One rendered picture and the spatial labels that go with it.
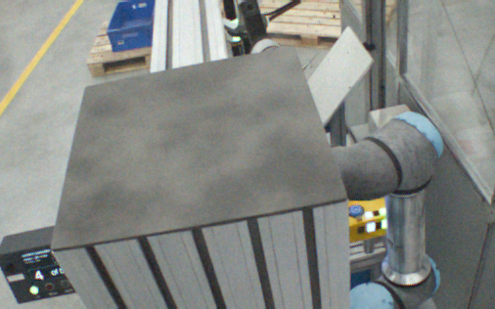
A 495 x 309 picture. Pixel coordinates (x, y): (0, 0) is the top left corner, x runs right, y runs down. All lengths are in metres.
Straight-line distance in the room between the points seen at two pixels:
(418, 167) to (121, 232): 0.72
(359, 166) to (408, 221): 0.23
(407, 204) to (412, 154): 0.14
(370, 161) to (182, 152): 0.55
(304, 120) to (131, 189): 0.17
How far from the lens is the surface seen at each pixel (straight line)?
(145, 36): 4.76
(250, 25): 1.40
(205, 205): 0.45
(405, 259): 1.26
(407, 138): 1.04
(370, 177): 1.00
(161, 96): 0.59
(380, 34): 2.26
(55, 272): 1.69
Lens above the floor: 2.34
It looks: 40 degrees down
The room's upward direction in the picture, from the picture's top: 11 degrees counter-clockwise
